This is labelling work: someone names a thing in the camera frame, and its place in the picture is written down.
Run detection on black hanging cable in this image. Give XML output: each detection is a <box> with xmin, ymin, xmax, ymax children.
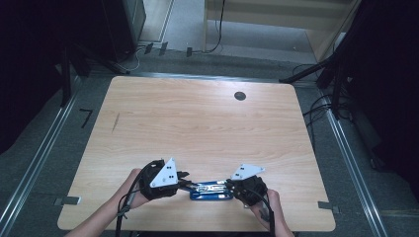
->
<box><xmin>193</xmin><ymin>0</ymin><xmax>227</xmax><ymax>54</ymax></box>

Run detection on white floor cable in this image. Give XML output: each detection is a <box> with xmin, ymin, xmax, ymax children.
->
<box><xmin>123</xmin><ymin>45</ymin><xmax>146</xmax><ymax>74</ymax></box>

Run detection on dark curtain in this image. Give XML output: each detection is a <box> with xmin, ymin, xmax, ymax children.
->
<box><xmin>342</xmin><ymin>0</ymin><xmax>419</xmax><ymax>201</ymax></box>
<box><xmin>0</xmin><ymin>0</ymin><xmax>72</xmax><ymax>156</ymax></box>

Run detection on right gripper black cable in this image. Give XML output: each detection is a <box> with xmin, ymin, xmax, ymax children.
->
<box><xmin>248</xmin><ymin>187</ymin><xmax>277</xmax><ymax>237</ymax></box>

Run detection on beige wooden frame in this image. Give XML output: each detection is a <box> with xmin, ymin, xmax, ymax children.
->
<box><xmin>202</xmin><ymin>0</ymin><xmax>364</xmax><ymax>63</ymax></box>

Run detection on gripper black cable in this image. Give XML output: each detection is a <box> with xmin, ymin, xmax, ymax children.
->
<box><xmin>248</xmin><ymin>187</ymin><xmax>277</xmax><ymax>237</ymax></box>
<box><xmin>115</xmin><ymin>159</ymin><xmax>166</xmax><ymax>237</ymax></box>

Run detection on metal floor rail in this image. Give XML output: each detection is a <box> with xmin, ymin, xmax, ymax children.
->
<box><xmin>322</xmin><ymin>97</ymin><xmax>389</xmax><ymax>237</ymax></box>
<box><xmin>0</xmin><ymin>76</ymin><xmax>83</xmax><ymax>237</ymax></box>

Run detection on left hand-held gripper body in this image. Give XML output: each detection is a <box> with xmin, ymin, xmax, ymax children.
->
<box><xmin>139</xmin><ymin>157</ymin><xmax>181</xmax><ymax>201</ymax></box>

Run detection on black metal stand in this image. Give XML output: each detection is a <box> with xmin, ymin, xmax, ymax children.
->
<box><xmin>60</xmin><ymin>41</ymin><xmax>131</xmax><ymax>109</ymax></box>
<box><xmin>279</xmin><ymin>53</ymin><xmax>351</xmax><ymax>120</ymax></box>

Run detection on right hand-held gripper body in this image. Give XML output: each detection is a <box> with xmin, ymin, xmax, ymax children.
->
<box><xmin>229</xmin><ymin>163</ymin><xmax>270</xmax><ymax>207</ymax></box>

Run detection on black floor cables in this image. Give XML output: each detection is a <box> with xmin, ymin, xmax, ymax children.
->
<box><xmin>292</xmin><ymin>62</ymin><xmax>356</xmax><ymax>153</ymax></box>

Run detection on black cabinet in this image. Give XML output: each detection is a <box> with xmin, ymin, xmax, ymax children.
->
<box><xmin>102</xmin><ymin>0</ymin><xmax>147</xmax><ymax>63</ymax></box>

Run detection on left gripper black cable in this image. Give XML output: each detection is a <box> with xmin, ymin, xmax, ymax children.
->
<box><xmin>115</xmin><ymin>159</ymin><xmax>166</xmax><ymax>237</ymax></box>

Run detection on person's left hand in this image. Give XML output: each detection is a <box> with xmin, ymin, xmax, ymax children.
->
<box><xmin>119</xmin><ymin>168</ymin><xmax>156</xmax><ymax>210</ymax></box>

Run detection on person's right hand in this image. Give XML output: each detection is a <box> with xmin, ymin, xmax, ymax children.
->
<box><xmin>247</xmin><ymin>189</ymin><xmax>282</xmax><ymax>232</ymax></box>

